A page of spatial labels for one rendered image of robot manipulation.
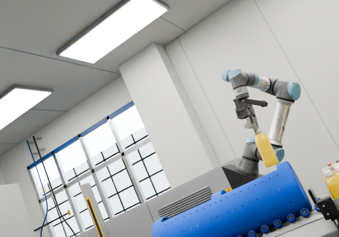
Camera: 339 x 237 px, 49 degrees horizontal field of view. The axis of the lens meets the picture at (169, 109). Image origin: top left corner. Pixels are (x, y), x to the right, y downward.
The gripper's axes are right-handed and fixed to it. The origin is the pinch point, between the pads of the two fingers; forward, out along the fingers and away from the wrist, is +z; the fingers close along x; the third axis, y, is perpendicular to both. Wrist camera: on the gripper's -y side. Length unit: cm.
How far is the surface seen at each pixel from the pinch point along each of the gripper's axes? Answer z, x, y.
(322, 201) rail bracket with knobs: 41.5, 3.0, -19.8
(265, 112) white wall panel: -47, -278, 47
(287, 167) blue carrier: 22.5, -9.7, -7.1
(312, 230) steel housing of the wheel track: 55, -7, -9
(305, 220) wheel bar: 50, -9, -7
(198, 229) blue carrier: 42, 1, 47
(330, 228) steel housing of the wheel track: 56, -8, -18
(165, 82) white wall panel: -125, -245, 155
